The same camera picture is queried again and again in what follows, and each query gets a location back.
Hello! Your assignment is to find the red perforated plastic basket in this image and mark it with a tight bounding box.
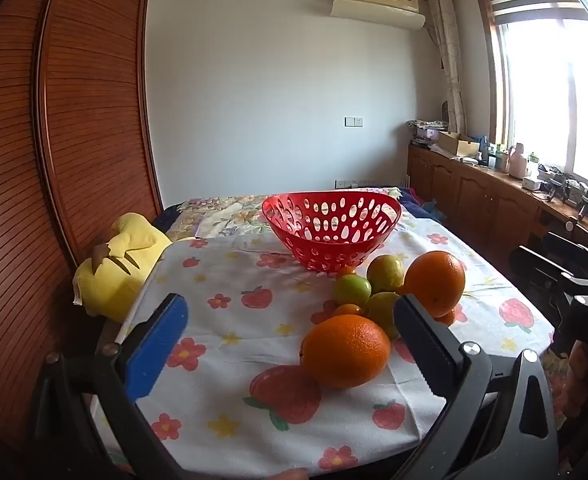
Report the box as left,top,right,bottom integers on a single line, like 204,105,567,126
261,191,403,274

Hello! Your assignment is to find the white strawberry print cloth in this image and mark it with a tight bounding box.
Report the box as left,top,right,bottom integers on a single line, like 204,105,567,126
91,220,557,478

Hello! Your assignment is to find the pink bottle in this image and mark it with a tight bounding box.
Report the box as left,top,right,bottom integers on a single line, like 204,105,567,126
506,143,528,177

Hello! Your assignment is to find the patterned curtain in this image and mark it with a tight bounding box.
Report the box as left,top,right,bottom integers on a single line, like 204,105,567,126
426,0,467,136

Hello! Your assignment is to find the folded patterned cloth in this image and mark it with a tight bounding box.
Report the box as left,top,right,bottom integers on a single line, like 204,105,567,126
406,119,449,146

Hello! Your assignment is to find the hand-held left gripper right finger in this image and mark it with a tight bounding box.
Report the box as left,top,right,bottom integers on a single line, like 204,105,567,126
393,294,559,480

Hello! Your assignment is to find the yellow-green citrus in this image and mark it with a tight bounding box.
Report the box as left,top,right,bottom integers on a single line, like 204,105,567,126
366,254,406,295
365,291,401,339
335,274,373,309

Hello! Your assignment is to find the wooden louvered wardrobe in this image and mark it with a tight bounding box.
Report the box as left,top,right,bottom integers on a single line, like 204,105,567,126
0,0,165,461

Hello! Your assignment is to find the wooden framed window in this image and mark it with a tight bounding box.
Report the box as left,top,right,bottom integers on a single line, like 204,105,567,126
476,0,588,191

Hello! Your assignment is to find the blue cloth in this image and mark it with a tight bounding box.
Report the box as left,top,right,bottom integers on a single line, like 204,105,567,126
399,187,447,221

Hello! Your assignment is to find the open cardboard box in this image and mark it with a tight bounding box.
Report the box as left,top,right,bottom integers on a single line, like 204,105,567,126
438,131,480,157

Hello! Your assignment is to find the black gadget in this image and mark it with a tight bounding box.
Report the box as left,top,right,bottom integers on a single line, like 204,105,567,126
544,175,588,223

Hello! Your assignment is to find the long wooden cabinet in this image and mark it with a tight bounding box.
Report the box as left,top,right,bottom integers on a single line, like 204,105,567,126
406,142,588,281

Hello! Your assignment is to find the yellow plush toy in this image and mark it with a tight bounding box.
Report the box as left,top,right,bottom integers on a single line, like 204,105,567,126
72,212,195,318

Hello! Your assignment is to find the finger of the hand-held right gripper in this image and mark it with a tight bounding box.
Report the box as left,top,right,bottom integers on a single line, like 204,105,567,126
511,245,588,311
546,231,588,273

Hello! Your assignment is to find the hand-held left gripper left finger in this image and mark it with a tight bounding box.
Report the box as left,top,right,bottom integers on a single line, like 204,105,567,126
34,292,189,480

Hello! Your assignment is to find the large orange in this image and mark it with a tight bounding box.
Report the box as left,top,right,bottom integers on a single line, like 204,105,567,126
300,314,392,389
404,250,466,320

